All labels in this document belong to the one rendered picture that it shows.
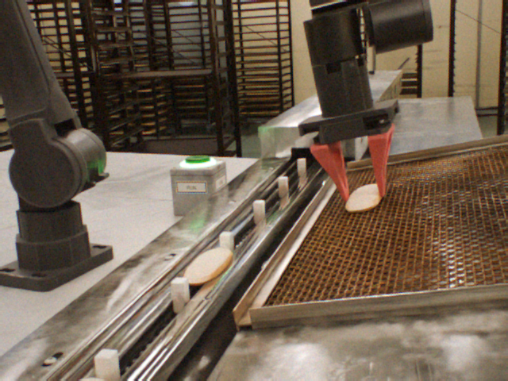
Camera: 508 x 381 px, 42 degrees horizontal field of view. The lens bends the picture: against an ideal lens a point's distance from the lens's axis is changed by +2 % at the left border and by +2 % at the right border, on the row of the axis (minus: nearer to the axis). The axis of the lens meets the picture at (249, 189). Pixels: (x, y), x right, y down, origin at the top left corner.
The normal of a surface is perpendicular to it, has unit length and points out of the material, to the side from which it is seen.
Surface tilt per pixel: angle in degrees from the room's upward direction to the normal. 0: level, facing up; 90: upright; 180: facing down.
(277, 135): 90
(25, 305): 0
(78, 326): 0
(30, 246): 90
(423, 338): 10
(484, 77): 90
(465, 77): 90
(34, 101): 77
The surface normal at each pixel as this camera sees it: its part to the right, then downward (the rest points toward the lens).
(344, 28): 0.34, 0.10
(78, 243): 0.88, 0.06
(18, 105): -0.22, 0.07
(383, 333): -0.22, -0.96
